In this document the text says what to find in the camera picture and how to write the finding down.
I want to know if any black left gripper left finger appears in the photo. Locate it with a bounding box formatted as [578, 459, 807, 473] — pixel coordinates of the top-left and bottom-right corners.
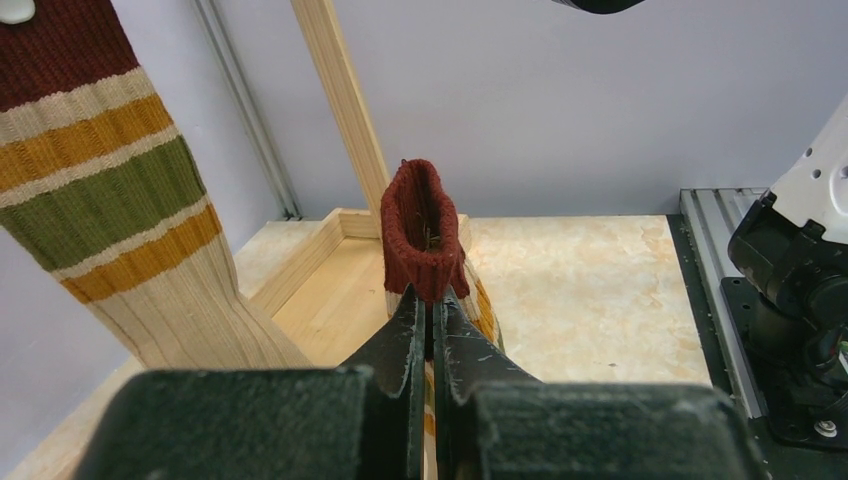
[74, 289, 426, 479]

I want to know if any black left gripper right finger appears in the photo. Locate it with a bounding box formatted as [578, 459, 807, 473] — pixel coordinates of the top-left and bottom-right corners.
[433, 291, 767, 479]

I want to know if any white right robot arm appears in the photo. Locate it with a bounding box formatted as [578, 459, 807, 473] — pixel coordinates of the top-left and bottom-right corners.
[728, 101, 847, 419]

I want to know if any wooden rack base tray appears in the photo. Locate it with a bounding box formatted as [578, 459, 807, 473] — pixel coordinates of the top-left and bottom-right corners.
[7, 208, 388, 479]

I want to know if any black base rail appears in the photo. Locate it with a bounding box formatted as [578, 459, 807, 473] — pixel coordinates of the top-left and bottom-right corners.
[667, 214, 847, 479]

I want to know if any right wooden rack post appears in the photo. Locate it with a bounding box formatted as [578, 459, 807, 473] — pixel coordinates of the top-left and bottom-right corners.
[291, 0, 390, 229]

